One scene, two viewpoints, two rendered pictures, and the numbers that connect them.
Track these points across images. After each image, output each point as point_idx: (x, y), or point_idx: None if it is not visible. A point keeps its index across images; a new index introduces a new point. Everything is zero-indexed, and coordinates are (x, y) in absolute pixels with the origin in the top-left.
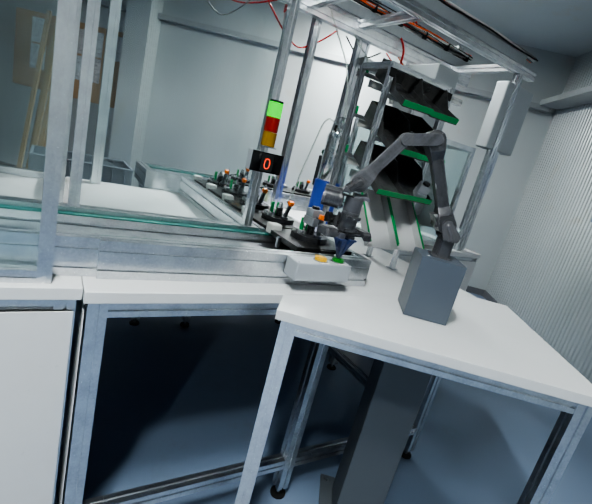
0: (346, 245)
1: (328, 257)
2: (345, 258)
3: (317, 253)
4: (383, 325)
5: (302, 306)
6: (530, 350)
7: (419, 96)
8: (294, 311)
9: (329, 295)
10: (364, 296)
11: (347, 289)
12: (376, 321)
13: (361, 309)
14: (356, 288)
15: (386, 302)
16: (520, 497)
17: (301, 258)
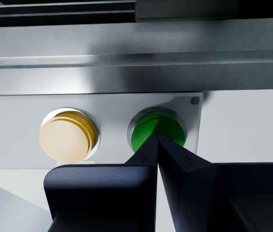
0: (176, 226)
1: (142, 88)
2: (250, 81)
3: (107, 36)
4: (160, 229)
5: (40, 175)
6: None
7: None
8: (20, 189)
9: None
10: (226, 135)
11: (207, 100)
12: (157, 219)
13: (161, 186)
14: (246, 92)
15: (260, 161)
16: None
17: None
